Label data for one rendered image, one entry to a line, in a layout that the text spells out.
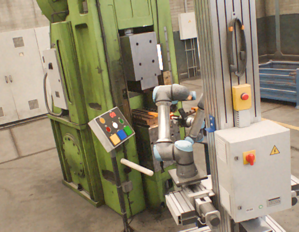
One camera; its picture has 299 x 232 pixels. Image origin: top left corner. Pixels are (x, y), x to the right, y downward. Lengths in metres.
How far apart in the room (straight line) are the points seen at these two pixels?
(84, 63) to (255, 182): 2.07
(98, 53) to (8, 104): 5.40
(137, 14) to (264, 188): 1.99
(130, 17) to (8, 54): 5.22
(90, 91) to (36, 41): 4.93
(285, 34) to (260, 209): 10.23
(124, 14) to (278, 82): 4.13
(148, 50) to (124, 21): 0.34
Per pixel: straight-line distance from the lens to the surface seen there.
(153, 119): 3.15
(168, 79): 3.37
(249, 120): 1.90
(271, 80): 6.72
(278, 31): 12.08
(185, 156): 2.23
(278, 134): 1.82
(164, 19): 3.38
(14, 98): 8.12
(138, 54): 2.99
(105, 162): 3.53
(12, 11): 8.75
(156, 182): 3.29
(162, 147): 2.25
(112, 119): 2.73
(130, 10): 3.15
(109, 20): 3.01
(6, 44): 8.04
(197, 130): 2.60
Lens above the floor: 1.86
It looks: 16 degrees down
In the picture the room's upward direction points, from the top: 8 degrees counter-clockwise
